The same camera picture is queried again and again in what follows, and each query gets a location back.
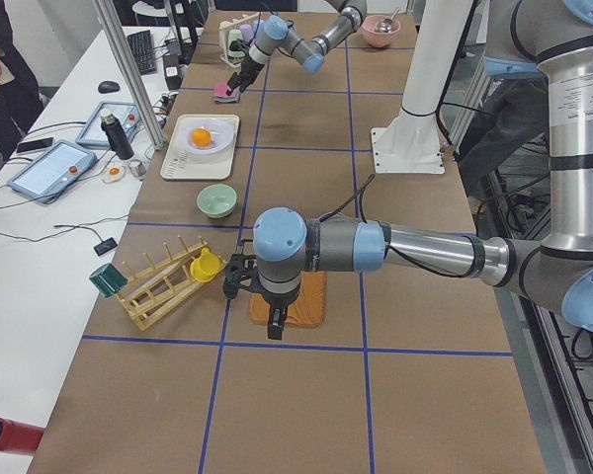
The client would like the white round plate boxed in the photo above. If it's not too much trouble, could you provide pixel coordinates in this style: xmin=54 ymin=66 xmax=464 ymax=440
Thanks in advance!
xmin=174 ymin=118 xmax=234 ymax=155

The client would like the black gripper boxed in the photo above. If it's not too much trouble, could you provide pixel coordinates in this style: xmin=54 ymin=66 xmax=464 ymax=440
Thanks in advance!
xmin=222 ymin=253 xmax=300 ymax=340
xmin=226 ymin=41 xmax=267 ymax=97

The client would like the dark green mug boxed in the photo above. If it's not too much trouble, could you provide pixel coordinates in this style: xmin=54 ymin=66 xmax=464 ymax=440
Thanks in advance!
xmin=89 ymin=263 xmax=127 ymax=298

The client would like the blue teach pendant tablet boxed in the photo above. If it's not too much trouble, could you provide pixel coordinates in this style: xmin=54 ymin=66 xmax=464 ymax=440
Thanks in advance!
xmin=7 ymin=140 xmax=98 ymax=203

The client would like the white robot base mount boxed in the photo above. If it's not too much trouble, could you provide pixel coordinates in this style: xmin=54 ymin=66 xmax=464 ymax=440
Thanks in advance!
xmin=372 ymin=0 xmax=475 ymax=174

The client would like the fried egg toy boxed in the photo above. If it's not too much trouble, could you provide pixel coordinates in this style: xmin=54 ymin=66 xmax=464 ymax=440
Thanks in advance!
xmin=101 ymin=165 xmax=126 ymax=184

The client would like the white wire cup rack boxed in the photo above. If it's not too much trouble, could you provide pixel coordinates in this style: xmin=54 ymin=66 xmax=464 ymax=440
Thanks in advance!
xmin=218 ymin=12 xmax=264 ymax=68

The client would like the wooden mug drying rack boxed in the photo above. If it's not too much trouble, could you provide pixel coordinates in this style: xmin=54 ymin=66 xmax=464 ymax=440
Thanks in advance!
xmin=115 ymin=236 xmax=226 ymax=331

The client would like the pink bowl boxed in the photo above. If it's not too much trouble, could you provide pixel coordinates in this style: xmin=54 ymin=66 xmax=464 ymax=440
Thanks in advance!
xmin=360 ymin=15 xmax=401 ymax=48

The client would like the black water bottle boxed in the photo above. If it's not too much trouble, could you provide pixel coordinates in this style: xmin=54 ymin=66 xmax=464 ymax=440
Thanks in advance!
xmin=100 ymin=108 xmax=134 ymax=160

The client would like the orange fruit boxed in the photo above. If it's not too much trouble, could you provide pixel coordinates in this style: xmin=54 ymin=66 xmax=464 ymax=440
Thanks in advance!
xmin=191 ymin=127 xmax=212 ymax=148

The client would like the green ceramic bowl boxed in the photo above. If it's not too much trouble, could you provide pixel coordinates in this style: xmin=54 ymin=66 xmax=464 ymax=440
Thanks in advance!
xmin=196 ymin=184 xmax=237 ymax=218

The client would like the red cylinder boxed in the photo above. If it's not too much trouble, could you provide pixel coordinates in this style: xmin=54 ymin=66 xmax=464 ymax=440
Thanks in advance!
xmin=0 ymin=418 xmax=45 ymax=456

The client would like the black computer mouse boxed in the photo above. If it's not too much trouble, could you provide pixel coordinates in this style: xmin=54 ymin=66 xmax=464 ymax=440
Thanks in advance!
xmin=97 ymin=80 xmax=121 ymax=94

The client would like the yellow mug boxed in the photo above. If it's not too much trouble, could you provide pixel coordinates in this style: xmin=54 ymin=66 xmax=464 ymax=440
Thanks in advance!
xmin=190 ymin=248 xmax=222 ymax=283

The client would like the small silver cup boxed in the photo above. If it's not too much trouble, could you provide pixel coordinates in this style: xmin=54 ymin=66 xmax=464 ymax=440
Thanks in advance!
xmin=127 ymin=159 xmax=146 ymax=180

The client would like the green cup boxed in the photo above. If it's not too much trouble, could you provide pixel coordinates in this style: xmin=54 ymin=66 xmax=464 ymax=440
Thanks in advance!
xmin=227 ymin=29 xmax=246 ymax=61

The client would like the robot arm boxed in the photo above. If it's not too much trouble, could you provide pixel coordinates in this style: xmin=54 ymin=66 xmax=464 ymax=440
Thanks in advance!
xmin=226 ymin=0 xmax=367 ymax=96
xmin=223 ymin=1 xmax=593 ymax=340

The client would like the wooden cutting board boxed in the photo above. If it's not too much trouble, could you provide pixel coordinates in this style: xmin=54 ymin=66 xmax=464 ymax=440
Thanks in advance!
xmin=248 ymin=272 xmax=327 ymax=329

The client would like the metal spoon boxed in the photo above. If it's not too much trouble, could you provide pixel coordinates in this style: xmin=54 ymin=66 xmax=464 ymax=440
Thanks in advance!
xmin=375 ymin=8 xmax=400 ymax=34

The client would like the aluminium frame post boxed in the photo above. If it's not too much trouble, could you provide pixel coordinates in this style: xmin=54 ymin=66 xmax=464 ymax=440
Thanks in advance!
xmin=93 ymin=0 xmax=166 ymax=151

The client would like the cream bear serving tray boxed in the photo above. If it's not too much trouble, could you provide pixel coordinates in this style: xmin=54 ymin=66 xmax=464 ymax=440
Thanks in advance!
xmin=160 ymin=114 xmax=240 ymax=181

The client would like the black keyboard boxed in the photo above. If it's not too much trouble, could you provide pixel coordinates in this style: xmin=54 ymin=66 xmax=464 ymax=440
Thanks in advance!
xmin=127 ymin=30 xmax=157 ymax=75

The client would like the pink folded cloth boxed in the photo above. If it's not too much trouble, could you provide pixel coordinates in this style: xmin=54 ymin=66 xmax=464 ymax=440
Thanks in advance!
xmin=213 ymin=82 xmax=240 ymax=102

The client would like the purple cup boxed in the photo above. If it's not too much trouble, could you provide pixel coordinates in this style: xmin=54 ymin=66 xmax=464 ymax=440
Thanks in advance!
xmin=238 ymin=22 xmax=257 ymax=44

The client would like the grey folded cloth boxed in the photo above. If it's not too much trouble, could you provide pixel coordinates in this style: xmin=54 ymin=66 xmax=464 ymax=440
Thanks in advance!
xmin=212 ymin=88 xmax=240 ymax=104

